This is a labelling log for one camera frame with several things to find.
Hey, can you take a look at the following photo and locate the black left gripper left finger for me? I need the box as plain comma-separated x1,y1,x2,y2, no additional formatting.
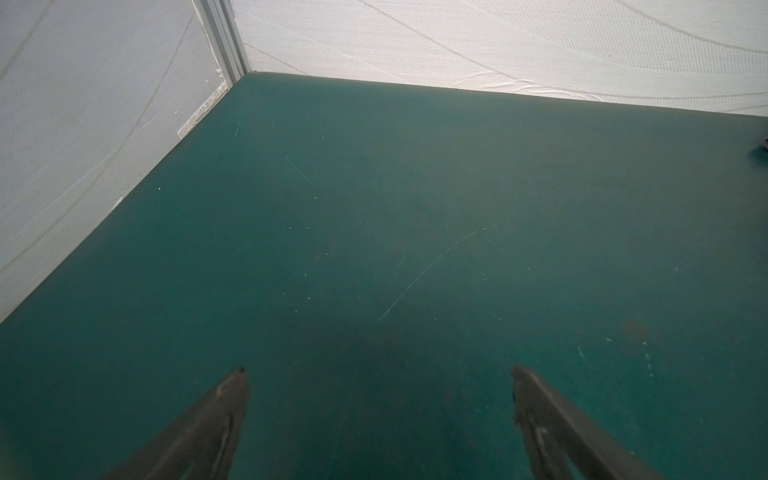
104,367,250,480

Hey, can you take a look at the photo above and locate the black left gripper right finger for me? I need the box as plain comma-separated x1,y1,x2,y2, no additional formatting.
511,364,662,480

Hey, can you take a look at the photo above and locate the aluminium corner frame post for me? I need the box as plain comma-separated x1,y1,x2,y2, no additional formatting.
192,0,250,88

